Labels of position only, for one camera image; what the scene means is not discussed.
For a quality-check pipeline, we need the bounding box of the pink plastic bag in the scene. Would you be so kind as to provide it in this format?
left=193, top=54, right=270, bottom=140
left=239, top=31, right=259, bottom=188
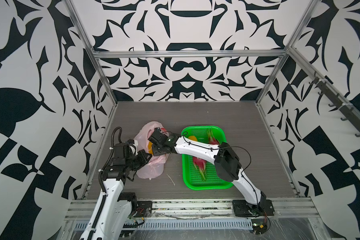
left=134, top=121, right=169, bottom=179

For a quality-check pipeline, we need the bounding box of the round yellow orange fruit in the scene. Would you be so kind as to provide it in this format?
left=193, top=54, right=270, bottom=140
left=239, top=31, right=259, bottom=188
left=188, top=136, right=198, bottom=142

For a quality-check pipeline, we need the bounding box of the red dragon fruit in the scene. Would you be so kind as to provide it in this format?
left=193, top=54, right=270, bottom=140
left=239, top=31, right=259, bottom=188
left=207, top=129, right=220, bottom=145
left=193, top=157, right=207, bottom=181

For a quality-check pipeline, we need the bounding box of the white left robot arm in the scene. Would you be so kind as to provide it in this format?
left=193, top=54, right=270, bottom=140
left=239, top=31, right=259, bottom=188
left=80, top=127, right=152, bottom=240

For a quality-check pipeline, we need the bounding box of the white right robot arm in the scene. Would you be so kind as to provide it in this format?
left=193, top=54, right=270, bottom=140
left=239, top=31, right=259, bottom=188
left=148, top=128, right=271, bottom=217

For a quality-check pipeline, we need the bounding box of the green plastic perforated basket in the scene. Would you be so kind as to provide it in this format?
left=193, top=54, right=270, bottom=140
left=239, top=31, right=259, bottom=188
left=182, top=126, right=233, bottom=191

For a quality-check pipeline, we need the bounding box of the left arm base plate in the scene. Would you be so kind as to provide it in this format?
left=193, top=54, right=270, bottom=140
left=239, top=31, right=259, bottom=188
left=131, top=201, right=153, bottom=218

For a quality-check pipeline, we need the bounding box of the white slotted cable duct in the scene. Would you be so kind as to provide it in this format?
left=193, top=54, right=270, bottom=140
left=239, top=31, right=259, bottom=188
left=123, top=219, right=253, bottom=231

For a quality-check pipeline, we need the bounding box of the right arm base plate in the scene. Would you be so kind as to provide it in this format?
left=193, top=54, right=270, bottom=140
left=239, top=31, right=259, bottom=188
left=232, top=199, right=275, bottom=218

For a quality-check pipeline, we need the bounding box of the aluminium frame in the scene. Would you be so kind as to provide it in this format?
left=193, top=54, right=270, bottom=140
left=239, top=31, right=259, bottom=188
left=68, top=1, right=360, bottom=240

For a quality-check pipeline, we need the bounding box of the grey hook rail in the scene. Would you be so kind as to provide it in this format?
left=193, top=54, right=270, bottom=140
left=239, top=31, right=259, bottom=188
left=310, top=72, right=360, bottom=138

